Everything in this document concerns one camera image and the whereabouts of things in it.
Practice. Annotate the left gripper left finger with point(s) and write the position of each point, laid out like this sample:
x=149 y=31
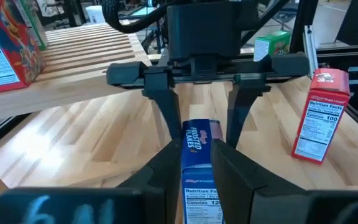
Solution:
x=160 y=186

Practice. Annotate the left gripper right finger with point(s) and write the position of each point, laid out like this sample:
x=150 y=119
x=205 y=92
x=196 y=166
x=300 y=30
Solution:
x=244 y=193

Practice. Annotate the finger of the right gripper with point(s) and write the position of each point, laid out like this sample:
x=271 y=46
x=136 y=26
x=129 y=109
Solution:
x=166 y=105
x=238 y=109

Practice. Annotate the blue Frosted Flakes cereal box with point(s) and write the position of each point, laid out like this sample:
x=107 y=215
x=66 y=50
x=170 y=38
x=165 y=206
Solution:
x=197 y=174

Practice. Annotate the green Apple Jacks cereal box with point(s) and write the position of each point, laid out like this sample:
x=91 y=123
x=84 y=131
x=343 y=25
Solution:
x=278 y=43
x=37 y=28

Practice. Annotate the red Froot Loops cereal box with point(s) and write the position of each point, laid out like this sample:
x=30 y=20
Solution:
x=319 y=124
x=8 y=53

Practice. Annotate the wooden slatted shelf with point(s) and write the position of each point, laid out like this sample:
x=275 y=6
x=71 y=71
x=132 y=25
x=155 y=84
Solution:
x=82 y=56

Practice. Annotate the silver aluminium bar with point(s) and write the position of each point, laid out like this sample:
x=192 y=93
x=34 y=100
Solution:
x=310 y=49

